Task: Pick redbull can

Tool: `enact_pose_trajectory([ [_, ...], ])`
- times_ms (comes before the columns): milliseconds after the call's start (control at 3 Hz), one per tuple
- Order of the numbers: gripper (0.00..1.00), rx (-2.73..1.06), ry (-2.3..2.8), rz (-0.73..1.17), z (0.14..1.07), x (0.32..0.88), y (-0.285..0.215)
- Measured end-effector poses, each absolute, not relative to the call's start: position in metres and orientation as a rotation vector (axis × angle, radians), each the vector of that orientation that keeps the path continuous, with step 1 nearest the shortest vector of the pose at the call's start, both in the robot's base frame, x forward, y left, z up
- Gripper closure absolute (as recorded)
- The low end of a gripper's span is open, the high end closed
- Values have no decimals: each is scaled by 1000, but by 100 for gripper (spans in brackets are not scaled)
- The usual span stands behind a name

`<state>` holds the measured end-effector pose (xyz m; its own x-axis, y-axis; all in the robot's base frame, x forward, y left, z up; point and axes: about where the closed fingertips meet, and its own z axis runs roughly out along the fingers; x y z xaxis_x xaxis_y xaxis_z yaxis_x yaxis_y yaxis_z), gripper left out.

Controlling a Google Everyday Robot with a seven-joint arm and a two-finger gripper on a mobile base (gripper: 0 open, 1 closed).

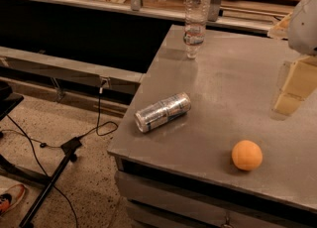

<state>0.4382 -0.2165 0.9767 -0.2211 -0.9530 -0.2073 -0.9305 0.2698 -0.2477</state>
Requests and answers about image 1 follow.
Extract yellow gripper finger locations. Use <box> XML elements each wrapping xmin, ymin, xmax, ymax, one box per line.
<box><xmin>272</xmin><ymin>56</ymin><xmax>317</xmax><ymax>116</ymax></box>
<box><xmin>267</xmin><ymin>13</ymin><xmax>292</xmax><ymax>40</ymax></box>

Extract silver redbull can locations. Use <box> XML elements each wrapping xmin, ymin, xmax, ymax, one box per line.
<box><xmin>134</xmin><ymin>92</ymin><xmax>191</xmax><ymax>133</ymax></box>

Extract clear plastic water bottle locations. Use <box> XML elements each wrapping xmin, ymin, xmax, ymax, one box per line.
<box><xmin>183</xmin><ymin>0</ymin><xmax>209</xmax><ymax>59</ymax></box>

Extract orange ball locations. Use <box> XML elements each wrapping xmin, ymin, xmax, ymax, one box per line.
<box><xmin>231</xmin><ymin>140</ymin><xmax>263</xmax><ymax>171</ymax></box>

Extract grey cabinet drawers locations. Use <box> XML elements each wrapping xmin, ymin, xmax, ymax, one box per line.
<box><xmin>115</xmin><ymin>159</ymin><xmax>317</xmax><ymax>228</ymax></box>

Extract black floor stand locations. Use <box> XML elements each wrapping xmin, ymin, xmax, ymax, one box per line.
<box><xmin>0</xmin><ymin>82</ymin><xmax>83</xmax><ymax>228</ymax></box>

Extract orange white sneaker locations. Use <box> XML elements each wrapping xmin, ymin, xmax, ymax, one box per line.
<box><xmin>0</xmin><ymin>184</ymin><xmax>26</xmax><ymax>215</ymax></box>

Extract grey metal rail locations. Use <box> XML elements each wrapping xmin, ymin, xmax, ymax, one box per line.
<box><xmin>0</xmin><ymin>47</ymin><xmax>144</xmax><ymax>95</ymax></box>

